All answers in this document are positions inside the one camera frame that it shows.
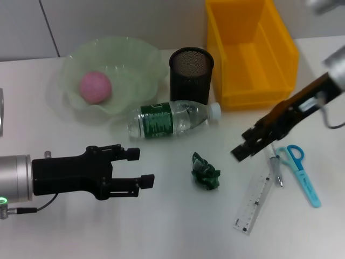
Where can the silver white pen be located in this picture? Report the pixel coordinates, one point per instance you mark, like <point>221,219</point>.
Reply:
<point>276,170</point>

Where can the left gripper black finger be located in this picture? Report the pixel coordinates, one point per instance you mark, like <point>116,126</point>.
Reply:
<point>126,186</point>
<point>133,154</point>

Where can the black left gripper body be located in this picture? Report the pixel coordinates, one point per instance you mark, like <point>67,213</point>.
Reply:
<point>67,175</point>

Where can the blue scissors with sheath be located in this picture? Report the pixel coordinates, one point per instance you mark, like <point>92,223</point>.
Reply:
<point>304,180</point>

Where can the black mesh pen holder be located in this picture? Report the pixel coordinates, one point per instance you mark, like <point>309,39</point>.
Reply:
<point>190,78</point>

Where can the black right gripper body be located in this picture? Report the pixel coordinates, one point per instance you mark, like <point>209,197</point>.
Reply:
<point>293,113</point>

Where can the green plastic wrapper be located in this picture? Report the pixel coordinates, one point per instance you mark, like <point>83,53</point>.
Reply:
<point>205,174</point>

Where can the clear plastic ruler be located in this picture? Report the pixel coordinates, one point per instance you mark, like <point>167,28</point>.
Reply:
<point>252,207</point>

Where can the green label water bottle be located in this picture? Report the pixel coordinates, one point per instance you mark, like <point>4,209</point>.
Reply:
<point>161,121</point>

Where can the pink peach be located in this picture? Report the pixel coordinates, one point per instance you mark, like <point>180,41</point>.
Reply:
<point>95,87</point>

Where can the yellow plastic bin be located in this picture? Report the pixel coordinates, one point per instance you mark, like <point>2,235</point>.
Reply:
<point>253,70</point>

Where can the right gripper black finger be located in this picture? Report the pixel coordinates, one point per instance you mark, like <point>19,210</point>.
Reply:
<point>254,136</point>
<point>242,152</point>

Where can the translucent green fruit bowl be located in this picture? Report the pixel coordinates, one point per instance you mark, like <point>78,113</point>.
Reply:
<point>129,70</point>

